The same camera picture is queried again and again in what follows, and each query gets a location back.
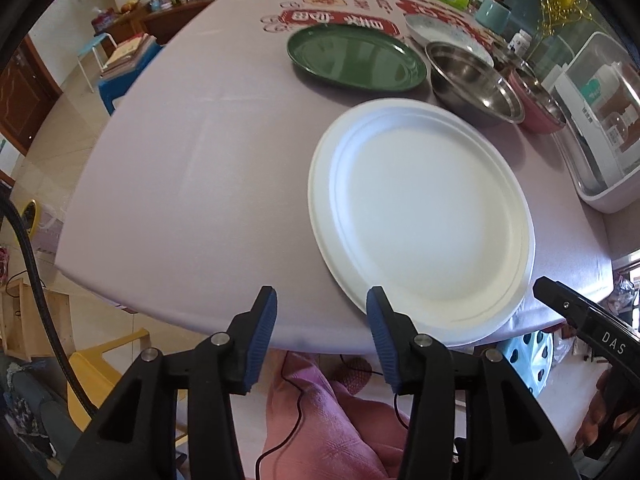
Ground person's right hand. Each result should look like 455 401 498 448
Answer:
575 385 640 461

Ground red tissue box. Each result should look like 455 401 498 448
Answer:
91 7 119 34

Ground patterned ceramic plate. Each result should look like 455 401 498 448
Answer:
404 12 496 68

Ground thin black cable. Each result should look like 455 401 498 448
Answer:
255 350 412 480

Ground wide-rimmed steel bowl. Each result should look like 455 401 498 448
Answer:
424 41 526 128

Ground person's pink pants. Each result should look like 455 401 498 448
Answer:
264 352 417 480

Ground wooden crate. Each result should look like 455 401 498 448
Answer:
0 279 76 361

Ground wooden door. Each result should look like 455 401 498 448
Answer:
0 35 63 157

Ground green plate white rim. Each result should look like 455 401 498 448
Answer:
307 97 536 347

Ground teal container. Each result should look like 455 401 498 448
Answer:
474 0 512 36

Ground pink steel bowl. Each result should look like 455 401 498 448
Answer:
506 67 568 134

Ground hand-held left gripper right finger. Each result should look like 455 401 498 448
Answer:
366 286 581 480

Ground blue plastic stool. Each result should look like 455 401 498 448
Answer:
97 45 163 117

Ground stack of books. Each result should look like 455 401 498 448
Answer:
100 32 161 79

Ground white pill bottle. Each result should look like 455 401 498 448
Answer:
507 29 533 56

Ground white-legged blue stool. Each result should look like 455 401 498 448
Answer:
76 32 119 93

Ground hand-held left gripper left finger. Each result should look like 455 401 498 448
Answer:
65 286 278 480

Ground printed tablecloth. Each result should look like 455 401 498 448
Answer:
54 0 613 356

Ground wooden cabinet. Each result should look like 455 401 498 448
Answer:
117 0 221 46

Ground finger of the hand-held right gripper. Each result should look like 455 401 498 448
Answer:
533 276 601 332

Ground teal plastic stool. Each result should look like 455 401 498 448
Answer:
500 330 555 404

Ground white dish cabinet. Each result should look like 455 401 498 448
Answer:
542 30 640 215

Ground thick black cable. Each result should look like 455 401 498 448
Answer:
0 195 101 417

